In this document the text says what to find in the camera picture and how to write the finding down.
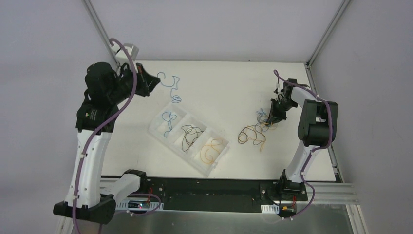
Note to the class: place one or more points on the white foam compartment tray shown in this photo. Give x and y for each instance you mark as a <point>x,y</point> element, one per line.
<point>195,142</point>

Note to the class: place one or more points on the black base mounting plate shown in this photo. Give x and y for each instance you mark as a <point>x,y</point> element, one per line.
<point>211,195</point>

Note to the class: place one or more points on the aluminium frame rail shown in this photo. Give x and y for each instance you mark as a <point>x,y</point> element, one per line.
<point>317,192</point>

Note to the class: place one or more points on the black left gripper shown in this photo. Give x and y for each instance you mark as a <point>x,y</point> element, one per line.
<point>137,79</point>

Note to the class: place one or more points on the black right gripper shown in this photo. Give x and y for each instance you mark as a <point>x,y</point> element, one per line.
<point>277,107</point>

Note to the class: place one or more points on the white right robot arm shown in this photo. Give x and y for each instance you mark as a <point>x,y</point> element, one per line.
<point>317,129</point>

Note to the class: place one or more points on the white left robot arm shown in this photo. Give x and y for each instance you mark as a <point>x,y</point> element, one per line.
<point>106,94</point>

